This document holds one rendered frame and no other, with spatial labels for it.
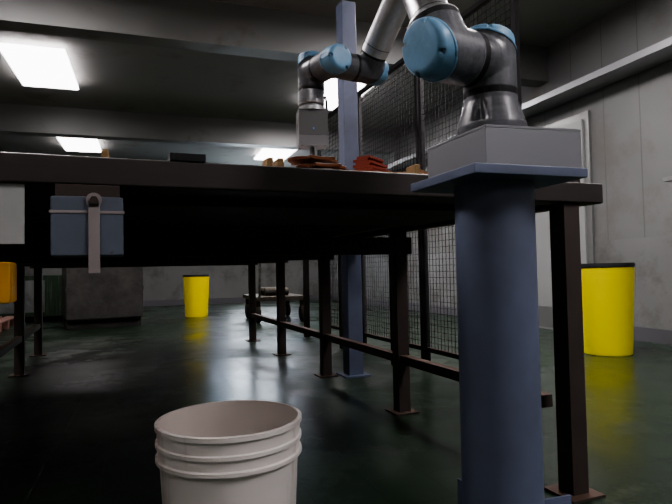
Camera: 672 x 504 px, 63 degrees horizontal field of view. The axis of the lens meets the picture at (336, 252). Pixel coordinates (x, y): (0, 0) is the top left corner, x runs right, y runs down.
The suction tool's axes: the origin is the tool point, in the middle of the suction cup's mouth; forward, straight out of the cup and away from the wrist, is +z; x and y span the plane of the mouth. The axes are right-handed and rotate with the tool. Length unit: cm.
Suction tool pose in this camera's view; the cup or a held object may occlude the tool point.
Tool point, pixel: (312, 163)
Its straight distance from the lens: 160.2
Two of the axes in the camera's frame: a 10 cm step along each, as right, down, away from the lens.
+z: 0.2, 10.0, -0.3
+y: -9.8, 0.1, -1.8
